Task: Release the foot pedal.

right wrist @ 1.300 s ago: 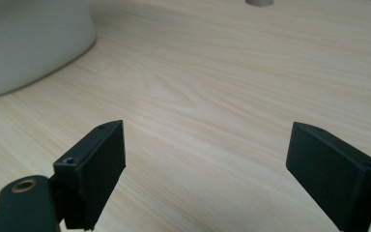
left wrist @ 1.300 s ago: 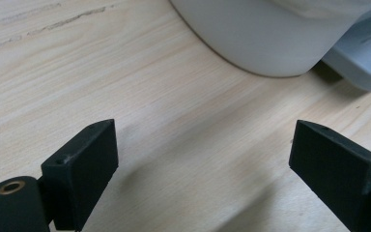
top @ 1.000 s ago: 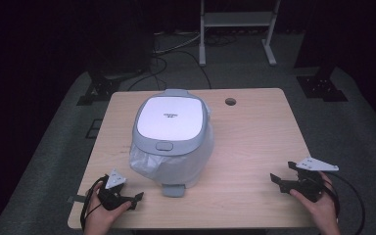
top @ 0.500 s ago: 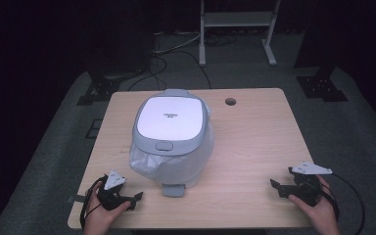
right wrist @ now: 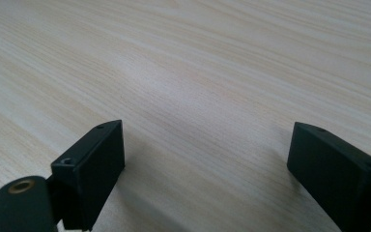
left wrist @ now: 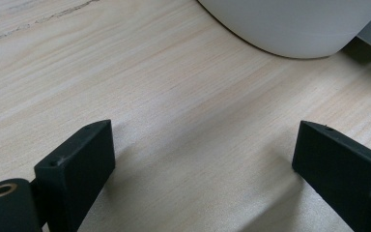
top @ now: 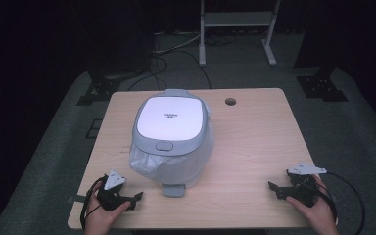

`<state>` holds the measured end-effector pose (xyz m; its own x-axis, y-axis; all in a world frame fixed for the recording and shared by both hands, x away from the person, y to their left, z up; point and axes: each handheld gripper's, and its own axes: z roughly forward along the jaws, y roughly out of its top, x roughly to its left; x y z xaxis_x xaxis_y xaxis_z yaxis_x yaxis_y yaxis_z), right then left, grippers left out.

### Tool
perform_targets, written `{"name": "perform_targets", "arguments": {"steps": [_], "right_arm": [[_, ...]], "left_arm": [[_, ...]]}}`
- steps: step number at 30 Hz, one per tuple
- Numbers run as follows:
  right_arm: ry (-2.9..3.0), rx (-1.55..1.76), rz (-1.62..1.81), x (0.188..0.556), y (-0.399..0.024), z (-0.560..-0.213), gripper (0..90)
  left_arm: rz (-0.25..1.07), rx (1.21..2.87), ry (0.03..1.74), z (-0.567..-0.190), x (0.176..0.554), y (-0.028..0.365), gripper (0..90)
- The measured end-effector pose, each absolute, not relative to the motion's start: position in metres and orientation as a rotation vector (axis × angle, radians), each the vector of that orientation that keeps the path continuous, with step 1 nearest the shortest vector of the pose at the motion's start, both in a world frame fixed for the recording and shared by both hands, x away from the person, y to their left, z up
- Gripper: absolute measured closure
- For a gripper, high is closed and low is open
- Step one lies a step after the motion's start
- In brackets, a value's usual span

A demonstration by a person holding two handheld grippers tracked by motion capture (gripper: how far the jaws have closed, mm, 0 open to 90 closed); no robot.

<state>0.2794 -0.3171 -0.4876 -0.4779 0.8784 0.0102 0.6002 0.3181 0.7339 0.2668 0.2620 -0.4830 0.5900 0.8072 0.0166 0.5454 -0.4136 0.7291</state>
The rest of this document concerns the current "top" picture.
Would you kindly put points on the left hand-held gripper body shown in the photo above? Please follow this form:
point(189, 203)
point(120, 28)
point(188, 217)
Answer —
point(111, 197)

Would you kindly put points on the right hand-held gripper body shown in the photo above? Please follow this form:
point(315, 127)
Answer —
point(305, 191)

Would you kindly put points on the white plastic trash bag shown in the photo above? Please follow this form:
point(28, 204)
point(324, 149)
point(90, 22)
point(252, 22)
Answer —
point(143, 163)

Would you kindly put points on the white pedal trash can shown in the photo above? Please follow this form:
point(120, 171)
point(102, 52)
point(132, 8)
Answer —
point(171, 119)

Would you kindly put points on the person's left hand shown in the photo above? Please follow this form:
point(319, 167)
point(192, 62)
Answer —
point(99, 218)

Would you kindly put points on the person's right hand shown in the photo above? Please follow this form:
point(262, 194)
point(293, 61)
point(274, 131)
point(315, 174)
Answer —
point(321, 215)

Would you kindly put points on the dark floor hatch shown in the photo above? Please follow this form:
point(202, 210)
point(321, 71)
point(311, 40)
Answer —
point(93, 129)

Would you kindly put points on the black stand base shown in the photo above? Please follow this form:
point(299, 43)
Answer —
point(99, 89)
point(321, 88)

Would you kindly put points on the white metal stand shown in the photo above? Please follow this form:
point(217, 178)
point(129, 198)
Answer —
point(236, 19)

